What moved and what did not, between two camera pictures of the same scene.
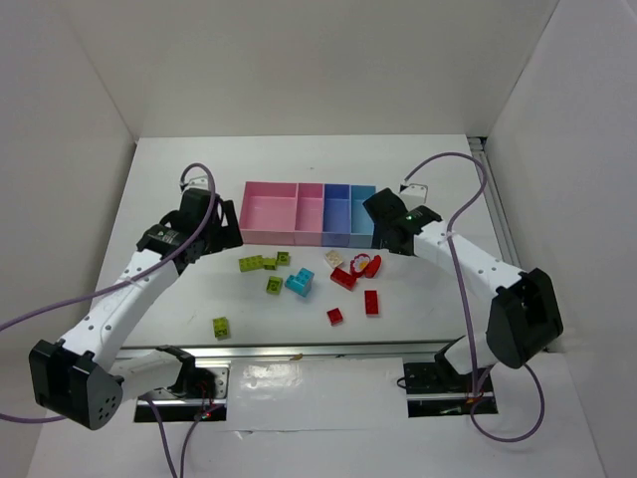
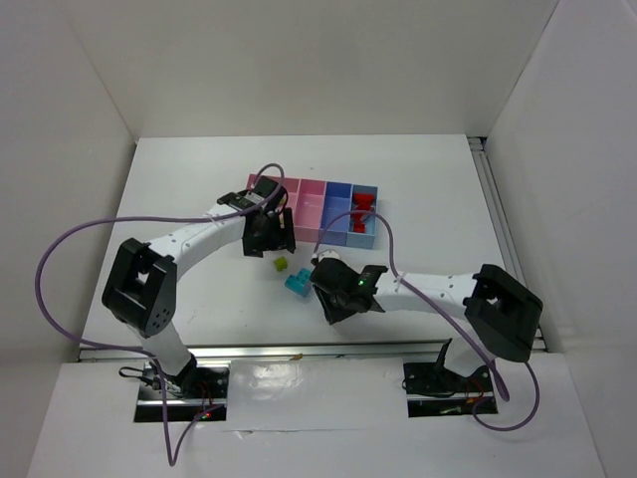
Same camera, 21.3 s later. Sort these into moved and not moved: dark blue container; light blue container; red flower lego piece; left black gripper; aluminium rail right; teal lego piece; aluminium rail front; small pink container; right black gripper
Moved: right black gripper; left black gripper; red flower lego piece
Not moved: teal lego piece; aluminium rail right; dark blue container; light blue container; small pink container; aluminium rail front
